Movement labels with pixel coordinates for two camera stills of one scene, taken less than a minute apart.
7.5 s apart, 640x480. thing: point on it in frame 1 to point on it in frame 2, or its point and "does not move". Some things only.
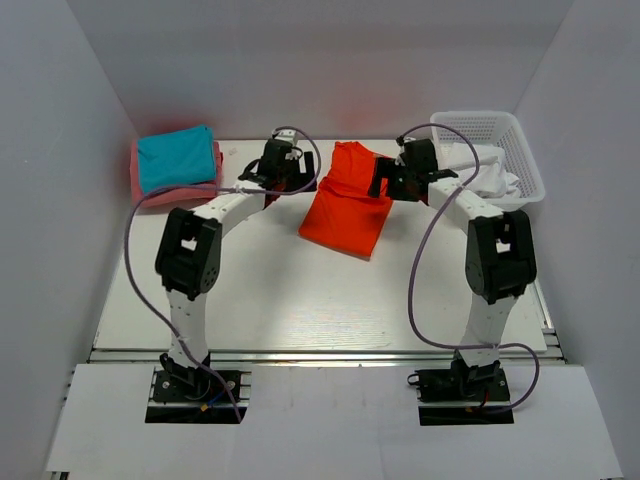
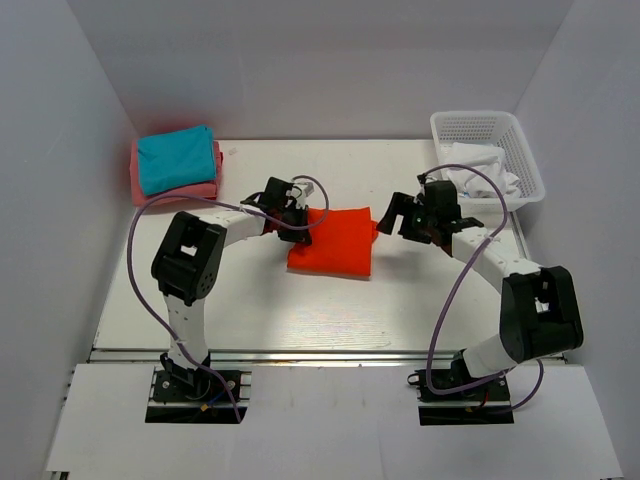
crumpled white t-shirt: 493,179 does not move
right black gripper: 384,167 to 403,204
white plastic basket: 508,176 does not move
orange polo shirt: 345,216 to 341,246
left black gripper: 302,179 to 299,236
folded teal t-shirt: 185,157 does not move
